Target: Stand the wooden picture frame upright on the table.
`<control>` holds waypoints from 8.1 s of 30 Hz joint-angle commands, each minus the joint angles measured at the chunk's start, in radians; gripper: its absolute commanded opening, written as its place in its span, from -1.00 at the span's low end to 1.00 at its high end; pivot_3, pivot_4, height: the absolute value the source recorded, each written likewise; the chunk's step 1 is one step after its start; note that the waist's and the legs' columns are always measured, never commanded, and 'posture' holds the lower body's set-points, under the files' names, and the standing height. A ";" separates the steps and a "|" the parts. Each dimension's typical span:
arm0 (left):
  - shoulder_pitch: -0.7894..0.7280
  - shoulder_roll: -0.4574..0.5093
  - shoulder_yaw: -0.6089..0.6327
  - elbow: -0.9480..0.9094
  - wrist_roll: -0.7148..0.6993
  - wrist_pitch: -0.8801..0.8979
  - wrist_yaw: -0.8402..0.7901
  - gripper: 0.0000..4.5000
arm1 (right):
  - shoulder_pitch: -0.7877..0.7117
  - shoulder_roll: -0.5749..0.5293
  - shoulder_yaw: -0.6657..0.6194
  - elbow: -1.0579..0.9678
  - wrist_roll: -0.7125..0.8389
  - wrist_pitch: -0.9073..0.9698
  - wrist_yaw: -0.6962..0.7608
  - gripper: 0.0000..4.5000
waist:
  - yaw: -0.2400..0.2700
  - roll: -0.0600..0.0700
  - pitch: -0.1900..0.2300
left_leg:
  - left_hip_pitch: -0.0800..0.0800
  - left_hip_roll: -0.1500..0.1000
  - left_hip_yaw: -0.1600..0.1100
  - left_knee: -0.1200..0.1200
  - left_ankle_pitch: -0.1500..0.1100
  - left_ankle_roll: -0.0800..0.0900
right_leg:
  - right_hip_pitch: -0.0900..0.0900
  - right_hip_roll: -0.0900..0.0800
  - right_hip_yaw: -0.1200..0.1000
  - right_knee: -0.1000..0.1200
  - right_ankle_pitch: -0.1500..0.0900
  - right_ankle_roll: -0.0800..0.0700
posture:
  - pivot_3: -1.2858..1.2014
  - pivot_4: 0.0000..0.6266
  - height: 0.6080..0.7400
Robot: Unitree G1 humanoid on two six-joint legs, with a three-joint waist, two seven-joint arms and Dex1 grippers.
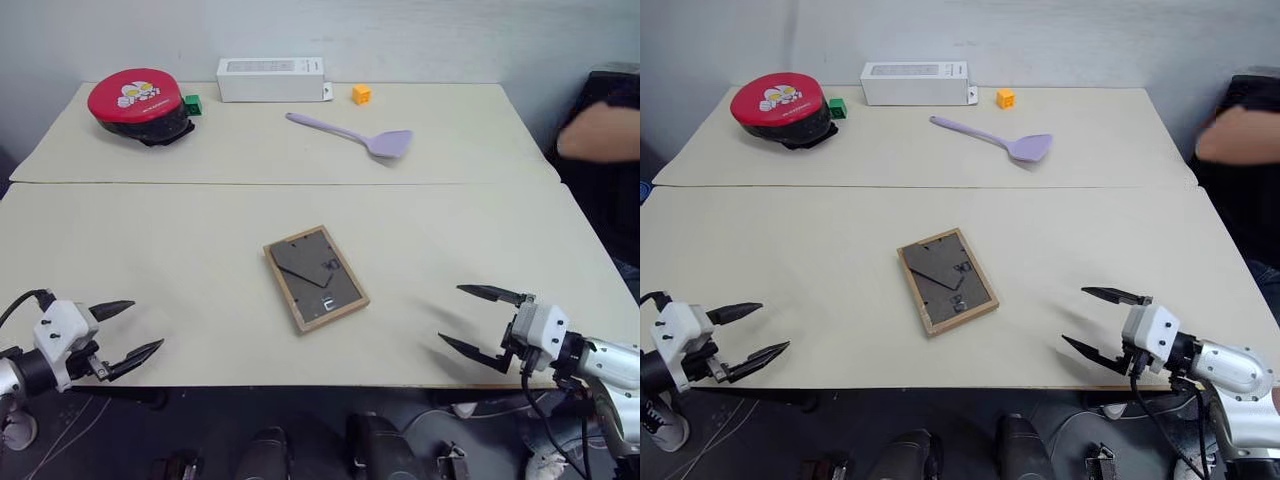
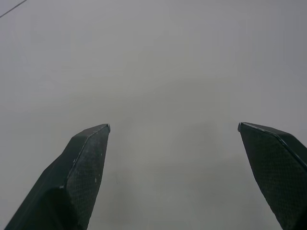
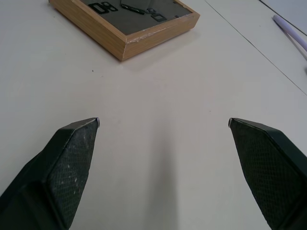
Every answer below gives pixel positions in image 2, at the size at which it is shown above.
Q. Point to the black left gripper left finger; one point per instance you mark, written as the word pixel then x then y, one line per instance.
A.
pixel 72 177

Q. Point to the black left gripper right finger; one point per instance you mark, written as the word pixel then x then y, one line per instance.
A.
pixel 278 172

